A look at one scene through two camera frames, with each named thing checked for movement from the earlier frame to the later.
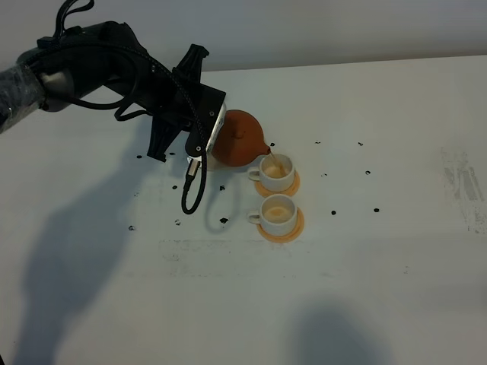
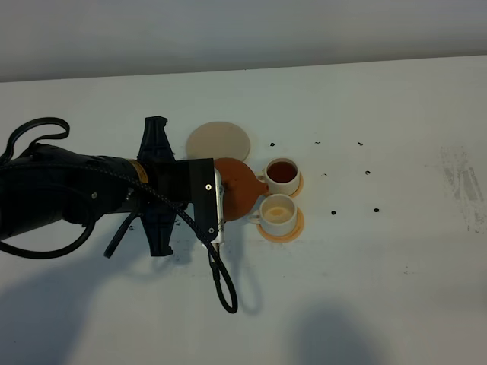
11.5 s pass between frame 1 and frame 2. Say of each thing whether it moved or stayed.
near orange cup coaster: stayed
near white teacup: stayed
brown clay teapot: moved
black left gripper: moved
